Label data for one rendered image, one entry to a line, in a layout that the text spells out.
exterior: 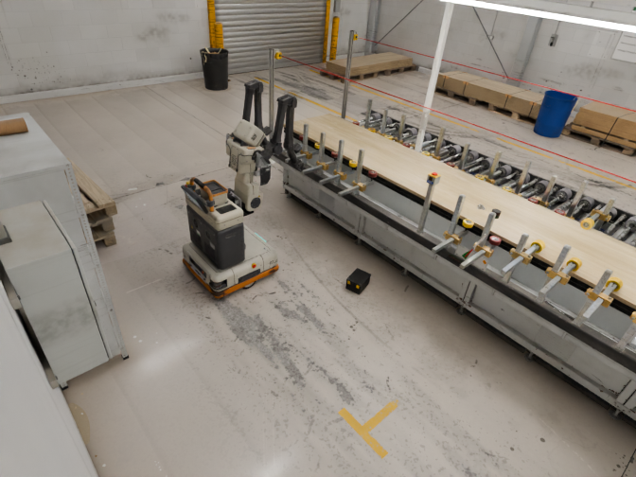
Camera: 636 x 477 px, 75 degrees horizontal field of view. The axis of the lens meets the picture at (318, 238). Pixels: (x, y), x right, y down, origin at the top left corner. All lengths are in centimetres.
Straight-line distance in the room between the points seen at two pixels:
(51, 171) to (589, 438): 364
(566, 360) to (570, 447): 61
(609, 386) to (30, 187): 377
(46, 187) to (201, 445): 173
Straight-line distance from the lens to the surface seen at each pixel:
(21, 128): 298
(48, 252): 168
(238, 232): 342
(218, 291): 363
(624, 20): 296
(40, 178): 253
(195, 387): 318
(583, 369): 368
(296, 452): 289
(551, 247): 344
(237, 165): 342
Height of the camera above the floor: 257
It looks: 35 degrees down
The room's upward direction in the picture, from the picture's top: 5 degrees clockwise
